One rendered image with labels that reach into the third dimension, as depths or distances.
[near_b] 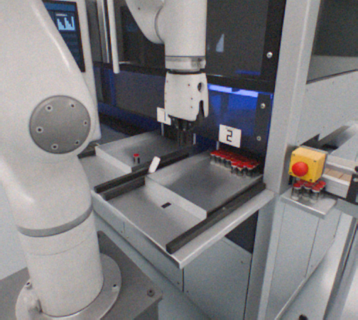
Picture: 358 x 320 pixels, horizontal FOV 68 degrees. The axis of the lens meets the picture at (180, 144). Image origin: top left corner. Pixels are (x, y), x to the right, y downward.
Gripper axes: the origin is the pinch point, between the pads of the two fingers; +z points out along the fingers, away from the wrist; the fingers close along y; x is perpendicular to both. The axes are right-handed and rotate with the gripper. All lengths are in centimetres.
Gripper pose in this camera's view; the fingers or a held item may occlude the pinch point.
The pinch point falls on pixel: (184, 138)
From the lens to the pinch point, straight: 62.3
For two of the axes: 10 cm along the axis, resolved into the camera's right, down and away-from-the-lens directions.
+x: -7.3, 2.5, -6.4
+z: 0.0, 9.3, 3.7
